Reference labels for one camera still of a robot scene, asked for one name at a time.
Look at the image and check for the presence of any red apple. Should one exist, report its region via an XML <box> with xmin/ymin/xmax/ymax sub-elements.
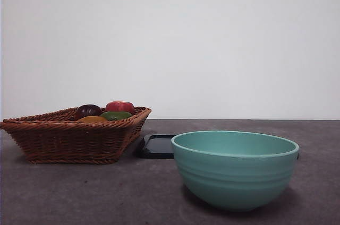
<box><xmin>105</xmin><ymin>100</ymin><xmax>135</xmax><ymax>114</ymax></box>

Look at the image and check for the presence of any yellow-brown kiwi fruit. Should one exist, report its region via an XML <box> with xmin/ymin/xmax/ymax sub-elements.
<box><xmin>76</xmin><ymin>116</ymin><xmax>108</xmax><ymax>123</ymax></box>

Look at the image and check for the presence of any dark purple fruit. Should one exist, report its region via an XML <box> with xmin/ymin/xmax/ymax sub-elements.
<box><xmin>74</xmin><ymin>104</ymin><xmax>102</xmax><ymax>121</ymax></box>

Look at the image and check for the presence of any brown wicker basket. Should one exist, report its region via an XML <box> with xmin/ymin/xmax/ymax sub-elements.
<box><xmin>0</xmin><ymin>106</ymin><xmax>152</xmax><ymax>165</ymax></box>

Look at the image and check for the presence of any green mango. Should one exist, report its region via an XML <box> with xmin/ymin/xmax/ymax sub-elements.
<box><xmin>100</xmin><ymin>111</ymin><xmax>133</xmax><ymax>122</ymax></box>

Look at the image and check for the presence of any dark green tray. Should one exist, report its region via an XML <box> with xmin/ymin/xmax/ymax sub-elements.
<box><xmin>135</xmin><ymin>134</ymin><xmax>300</xmax><ymax>160</ymax></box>

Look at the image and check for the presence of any teal bowl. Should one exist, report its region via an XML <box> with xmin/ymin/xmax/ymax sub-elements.
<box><xmin>171</xmin><ymin>130</ymin><xmax>300</xmax><ymax>212</ymax></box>

